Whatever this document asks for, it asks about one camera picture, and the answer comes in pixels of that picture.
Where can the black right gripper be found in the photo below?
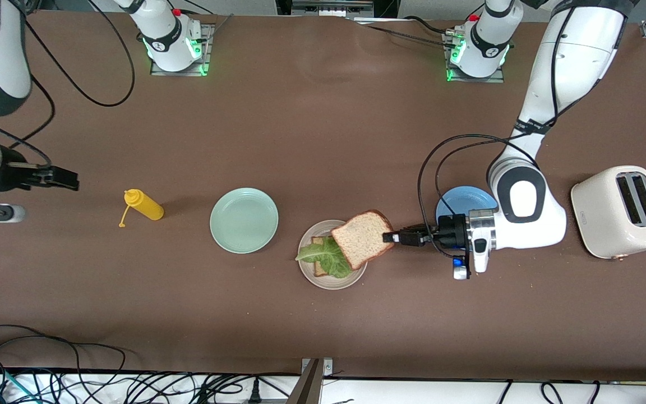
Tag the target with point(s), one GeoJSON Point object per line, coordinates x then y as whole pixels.
{"type": "Point", "coordinates": [11, 173]}

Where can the grey metal bracket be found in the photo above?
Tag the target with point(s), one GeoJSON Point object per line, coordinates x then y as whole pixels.
{"type": "Point", "coordinates": [310, 387]}

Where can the white toaster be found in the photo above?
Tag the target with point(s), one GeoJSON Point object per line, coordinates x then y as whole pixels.
{"type": "Point", "coordinates": [598, 213]}

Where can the black power plug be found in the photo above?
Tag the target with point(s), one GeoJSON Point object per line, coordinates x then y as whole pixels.
{"type": "Point", "coordinates": [254, 393]}

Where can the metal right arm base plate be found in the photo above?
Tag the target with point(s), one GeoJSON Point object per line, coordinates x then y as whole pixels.
{"type": "Point", "coordinates": [209, 56]}

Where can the beige plate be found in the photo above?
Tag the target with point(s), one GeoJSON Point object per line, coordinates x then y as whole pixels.
{"type": "Point", "coordinates": [331, 283]}

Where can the light green plate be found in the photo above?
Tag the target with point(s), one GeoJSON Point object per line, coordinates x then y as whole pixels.
{"type": "Point", "coordinates": [244, 220]}

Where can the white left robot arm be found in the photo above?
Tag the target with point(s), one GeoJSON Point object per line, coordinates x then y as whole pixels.
{"type": "Point", "coordinates": [570, 62]}

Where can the grey and black equipment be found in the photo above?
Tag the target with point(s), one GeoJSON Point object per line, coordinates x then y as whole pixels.
{"type": "Point", "coordinates": [328, 7]}

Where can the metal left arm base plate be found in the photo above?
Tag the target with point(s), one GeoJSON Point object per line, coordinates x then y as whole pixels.
{"type": "Point", "coordinates": [495, 78]}

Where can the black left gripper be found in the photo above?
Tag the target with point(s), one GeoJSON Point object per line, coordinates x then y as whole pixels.
{"type": "Point", "coordinates": [451, 231]}

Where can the yellow mustard squeeze bottle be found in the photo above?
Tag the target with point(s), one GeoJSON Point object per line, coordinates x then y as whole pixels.
{"type": "Point", "coordinates": [143, 206]}

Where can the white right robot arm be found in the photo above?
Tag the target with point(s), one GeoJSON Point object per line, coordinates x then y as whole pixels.
{"type": "Point", "coordinates": [160, 33]}

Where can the green lettuce leaf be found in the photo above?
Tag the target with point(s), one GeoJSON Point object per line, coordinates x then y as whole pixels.
{"type": "Point", "coordinates": [328, 258]}

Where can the blue plate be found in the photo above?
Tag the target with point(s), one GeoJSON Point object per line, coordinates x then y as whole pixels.
{"type": "Point", "coordinates": [463, 199]}

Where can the brown bread slice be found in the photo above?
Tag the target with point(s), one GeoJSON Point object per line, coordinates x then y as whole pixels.
{"type": "Point", "coordinates": [362, 238]}
{"type": "Point", "coordinates": [318, 268]}

